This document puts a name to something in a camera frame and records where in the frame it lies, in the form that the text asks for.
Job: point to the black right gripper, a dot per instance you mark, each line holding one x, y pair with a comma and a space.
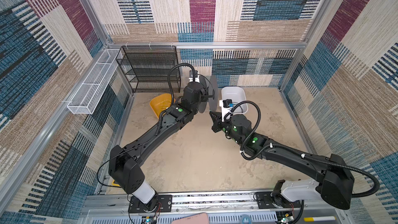
217, 117

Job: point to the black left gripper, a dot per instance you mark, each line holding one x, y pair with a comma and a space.
202, 97

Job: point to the grey perforated cable spool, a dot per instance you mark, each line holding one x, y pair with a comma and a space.
212, 82

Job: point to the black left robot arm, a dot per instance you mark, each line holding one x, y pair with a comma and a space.
124, 165

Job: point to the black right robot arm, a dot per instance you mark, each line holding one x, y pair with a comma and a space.
331, 179

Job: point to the white plastic tub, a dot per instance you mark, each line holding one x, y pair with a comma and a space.
236, 94

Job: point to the yellow plastic tub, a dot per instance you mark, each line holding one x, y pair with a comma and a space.
160, 103

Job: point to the pink object at bottom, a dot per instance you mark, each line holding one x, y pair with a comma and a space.
201, 218

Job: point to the yellow perforated plastic piece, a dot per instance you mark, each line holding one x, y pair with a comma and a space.
115, 184

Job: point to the yellow white marker pen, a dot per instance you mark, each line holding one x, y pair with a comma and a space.
320, 219

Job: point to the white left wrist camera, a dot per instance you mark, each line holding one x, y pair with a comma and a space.
194, 77

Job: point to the black wire mesh shelf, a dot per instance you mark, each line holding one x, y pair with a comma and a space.
146, 68

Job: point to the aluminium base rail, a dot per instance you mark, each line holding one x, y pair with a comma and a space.
222, 207

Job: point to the white wire mesh basket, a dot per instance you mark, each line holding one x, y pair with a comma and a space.
89, 93

